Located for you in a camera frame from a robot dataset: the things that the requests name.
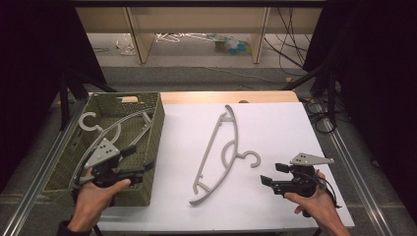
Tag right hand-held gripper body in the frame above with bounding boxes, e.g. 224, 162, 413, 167
270, 152, 335, 199

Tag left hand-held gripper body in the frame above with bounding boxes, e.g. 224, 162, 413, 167
84, 138, 146, 190

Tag green woven basket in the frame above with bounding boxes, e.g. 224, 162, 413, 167
42, 91, 166, 207

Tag grey plastic clothes hanger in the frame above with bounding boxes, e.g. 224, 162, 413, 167
189, 103, 263, 207
72, 109, 155, 192

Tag person's right hand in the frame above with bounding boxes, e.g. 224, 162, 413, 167
283, 169, 339, 227

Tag person's left hand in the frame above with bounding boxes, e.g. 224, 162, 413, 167
67, 167, 132, 234

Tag white table sheet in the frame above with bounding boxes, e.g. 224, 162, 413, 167
96, 101, 356, 232

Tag black metal stand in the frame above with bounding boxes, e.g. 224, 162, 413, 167
280, 62, 339, 128
58, 70, 118, 132

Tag clear plastic bag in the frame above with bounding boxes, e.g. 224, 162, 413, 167
114, 33, 137, 57

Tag dark curtain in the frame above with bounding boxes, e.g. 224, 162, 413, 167
0, 3, 107, 195
303, 0, 417, 224

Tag pile of colourful plastic items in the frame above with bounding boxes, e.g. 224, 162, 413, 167
212, 34, 253, 57

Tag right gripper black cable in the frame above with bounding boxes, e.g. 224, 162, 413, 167
309, 172, 342, 210

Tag silver metal rail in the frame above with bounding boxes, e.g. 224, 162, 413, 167
319, 111, 392, 236
2, 97, 90, 236

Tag black cable bundle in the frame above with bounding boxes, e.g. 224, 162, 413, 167
302, 95, 338, 136

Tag thin white floor cable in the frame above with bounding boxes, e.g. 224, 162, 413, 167
202, 66, 290, 85

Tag light wooden desk frame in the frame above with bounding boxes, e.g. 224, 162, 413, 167
76, 7, 324, 65

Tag white wire hangers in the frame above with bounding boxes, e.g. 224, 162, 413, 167
154, 31, 214, 44

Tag hanging black cables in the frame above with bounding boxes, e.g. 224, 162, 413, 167
264, 7, 313, 69

